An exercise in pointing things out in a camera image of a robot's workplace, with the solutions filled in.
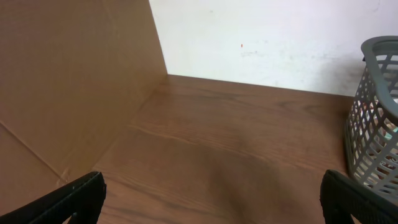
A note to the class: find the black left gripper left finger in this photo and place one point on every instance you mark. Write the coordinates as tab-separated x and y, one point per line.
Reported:
79	201

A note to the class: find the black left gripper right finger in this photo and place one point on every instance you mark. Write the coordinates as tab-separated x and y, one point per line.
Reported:
344	200

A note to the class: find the grey plastic basket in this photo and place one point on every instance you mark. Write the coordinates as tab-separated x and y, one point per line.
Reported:
370	131

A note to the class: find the brown cardboard panel left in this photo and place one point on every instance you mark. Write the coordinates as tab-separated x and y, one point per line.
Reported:
73	74

